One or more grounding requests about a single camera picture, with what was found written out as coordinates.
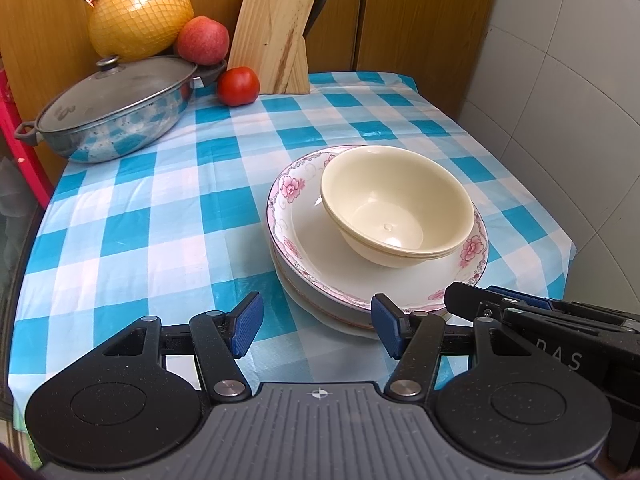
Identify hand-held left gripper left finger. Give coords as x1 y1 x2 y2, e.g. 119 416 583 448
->
102 291 265 404

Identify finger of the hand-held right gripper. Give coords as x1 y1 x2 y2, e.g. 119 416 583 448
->
444 281 507 319
487 285 552 312

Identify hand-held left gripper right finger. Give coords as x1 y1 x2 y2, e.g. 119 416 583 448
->
370 294 506 404

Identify white plate with pink flower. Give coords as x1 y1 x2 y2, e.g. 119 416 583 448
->
277 272 451 335

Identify cream plastic bowl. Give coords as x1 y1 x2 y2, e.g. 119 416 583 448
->
345 237 470 265
320 145 475 261
352 245 466 269

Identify gold rim flower plate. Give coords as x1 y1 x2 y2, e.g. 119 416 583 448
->
270 245 451 328

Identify pink flower border plate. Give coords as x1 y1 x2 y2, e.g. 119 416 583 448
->
266 145 490 317

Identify blue checked tablecloth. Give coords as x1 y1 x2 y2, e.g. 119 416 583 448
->
9 71 577 433

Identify steel cooking pot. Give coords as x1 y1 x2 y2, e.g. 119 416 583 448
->
14 57 228 165

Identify red tomato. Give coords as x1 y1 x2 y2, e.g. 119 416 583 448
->
217 66 261 107

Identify frosted glass door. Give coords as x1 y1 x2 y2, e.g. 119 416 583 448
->
0 125 51 411

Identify glass pot lid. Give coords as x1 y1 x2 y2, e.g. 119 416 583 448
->
37 55 197 134

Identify red apple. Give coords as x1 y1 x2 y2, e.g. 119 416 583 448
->
175 16 231 66

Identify wooden knife block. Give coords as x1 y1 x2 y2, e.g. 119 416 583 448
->
226 0 319 95

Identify wooden cabinet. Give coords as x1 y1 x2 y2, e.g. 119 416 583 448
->
0 0 504 181

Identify red board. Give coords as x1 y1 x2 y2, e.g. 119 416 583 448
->
0 67 55 197

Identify pomelo in yellow net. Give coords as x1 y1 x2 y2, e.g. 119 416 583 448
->
82 0 195 63

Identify black handle scissors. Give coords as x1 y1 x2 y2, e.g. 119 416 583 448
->
303 0 332 39

